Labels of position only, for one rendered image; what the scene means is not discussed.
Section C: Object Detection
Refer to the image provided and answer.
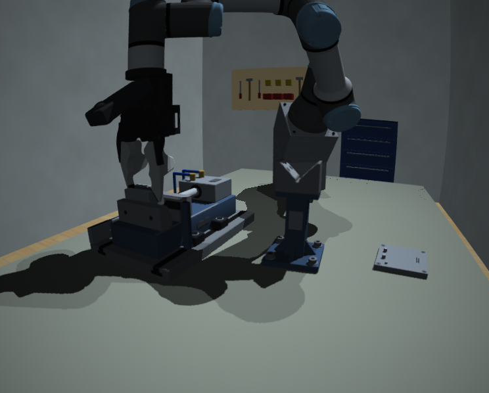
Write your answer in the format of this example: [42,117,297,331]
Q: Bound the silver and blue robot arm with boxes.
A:
[85,0,361,133]

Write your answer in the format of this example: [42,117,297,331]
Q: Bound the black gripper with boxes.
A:
[116,68,180,202]

